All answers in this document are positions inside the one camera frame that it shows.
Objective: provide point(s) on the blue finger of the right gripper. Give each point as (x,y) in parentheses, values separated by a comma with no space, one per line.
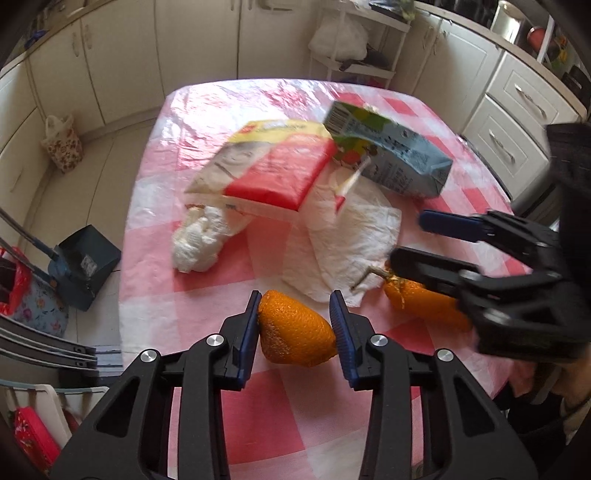
(435,272)
(452,226)

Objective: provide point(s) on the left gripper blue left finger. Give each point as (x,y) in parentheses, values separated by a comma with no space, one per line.
(246,342)

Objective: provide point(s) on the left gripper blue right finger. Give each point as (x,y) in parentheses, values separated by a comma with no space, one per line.
(345,337)

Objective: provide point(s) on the long orange peel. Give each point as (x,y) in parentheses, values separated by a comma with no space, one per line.
(416,300)

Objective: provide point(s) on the orange peel piece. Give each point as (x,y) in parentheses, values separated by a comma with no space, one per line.
(293,334)

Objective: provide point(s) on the blue green juice carton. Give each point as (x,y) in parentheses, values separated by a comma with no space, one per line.
(386,152)

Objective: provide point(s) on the white lower kitchen cabinets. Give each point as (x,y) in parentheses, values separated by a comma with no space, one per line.
(108,61)

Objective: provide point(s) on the flat white paper napkin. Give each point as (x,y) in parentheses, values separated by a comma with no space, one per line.
(330,249)

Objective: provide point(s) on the red checkered tablecloth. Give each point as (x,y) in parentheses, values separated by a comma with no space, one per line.
(289,422)

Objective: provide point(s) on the white drawer cabinet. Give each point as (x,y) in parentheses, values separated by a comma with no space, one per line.
(508,126)

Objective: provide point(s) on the crumpled white tissue ball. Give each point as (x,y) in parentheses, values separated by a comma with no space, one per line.
(197,242)

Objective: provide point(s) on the red yellow wipes package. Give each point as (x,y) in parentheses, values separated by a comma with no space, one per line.
(266,169)

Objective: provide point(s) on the blue dustpan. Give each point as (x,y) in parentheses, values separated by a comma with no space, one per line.
(79,266)

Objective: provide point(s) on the white shelf rack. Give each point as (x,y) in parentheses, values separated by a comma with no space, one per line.
(388,24)

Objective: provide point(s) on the white plastic bag on shelf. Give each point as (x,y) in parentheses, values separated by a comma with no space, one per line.
(343,38)

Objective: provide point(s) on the floral bag on floor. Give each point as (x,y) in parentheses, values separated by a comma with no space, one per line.
(62,143)

